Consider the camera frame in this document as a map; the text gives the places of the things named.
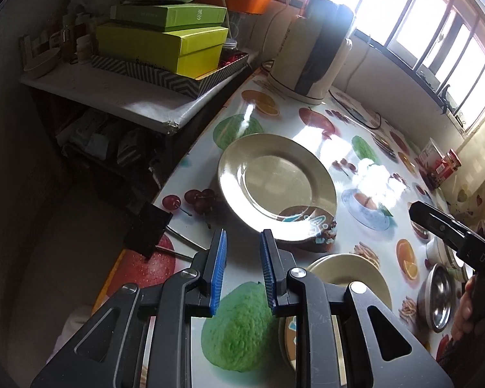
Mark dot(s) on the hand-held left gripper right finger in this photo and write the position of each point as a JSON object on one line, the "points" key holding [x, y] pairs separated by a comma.
{"points": [[268, 279]]}

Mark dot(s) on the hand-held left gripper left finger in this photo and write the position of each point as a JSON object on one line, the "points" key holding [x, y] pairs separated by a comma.
{"points": [[218, 279]]}

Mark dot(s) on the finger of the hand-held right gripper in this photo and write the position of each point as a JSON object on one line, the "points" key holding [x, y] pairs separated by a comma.
{"points": [[436, 220]]}

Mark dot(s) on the white ceramic bowl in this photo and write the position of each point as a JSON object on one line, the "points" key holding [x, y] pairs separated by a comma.
{"points": [[438, 250]]}

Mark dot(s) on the stainless steel bowl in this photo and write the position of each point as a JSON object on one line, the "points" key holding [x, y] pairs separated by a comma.
{"points": [[438, 301]]}

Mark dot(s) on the large cream plate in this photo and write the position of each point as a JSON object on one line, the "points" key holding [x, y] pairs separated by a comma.
{"points": [[275, 184]]}

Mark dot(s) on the person's right forearm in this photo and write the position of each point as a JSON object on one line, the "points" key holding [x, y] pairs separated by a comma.
{"points": [[473, 361]]}

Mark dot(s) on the person's right hand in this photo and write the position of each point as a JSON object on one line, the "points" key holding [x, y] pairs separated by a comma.
{"points": [[462, 309]]}

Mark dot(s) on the red label glass jar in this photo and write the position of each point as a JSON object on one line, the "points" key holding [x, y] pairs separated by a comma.
{"points": [[444, 167]]}

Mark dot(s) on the heart print curtain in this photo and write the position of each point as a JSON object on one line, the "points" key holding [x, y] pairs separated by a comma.
{"points": [[477, 178]]}

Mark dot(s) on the black binder clip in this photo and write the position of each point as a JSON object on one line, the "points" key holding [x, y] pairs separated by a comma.
{"points": [[147, 228]]}

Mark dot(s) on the black window latch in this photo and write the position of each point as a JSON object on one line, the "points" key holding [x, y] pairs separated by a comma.
{"points": [[444, 99]]}

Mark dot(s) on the fruit print tablecloth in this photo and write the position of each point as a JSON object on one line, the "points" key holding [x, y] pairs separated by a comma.
{"points": [[319, 129]]}

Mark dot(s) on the white side shelf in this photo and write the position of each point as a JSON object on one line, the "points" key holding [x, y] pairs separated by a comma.
{"points": [[117, 101]]}

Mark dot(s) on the zigzag patterned box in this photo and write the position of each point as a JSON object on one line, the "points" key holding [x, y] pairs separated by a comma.
{"points": [[173, 79]]}

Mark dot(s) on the cream and black electric kettle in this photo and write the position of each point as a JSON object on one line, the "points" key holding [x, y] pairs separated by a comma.
{"points": [[307, 44]]}

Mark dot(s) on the lime green box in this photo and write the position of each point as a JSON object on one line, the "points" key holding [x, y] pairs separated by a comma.
{"points": [[182, 48]]}

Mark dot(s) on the dark green box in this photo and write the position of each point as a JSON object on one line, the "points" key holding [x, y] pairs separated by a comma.
{"points": [[169, 16]]}

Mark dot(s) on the small cream bowl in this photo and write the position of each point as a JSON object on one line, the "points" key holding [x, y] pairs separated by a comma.
{"points": [[42, 62]]}

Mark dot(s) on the window frame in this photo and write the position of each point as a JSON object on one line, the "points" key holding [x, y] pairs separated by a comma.
{"points": [[440, 36]]}

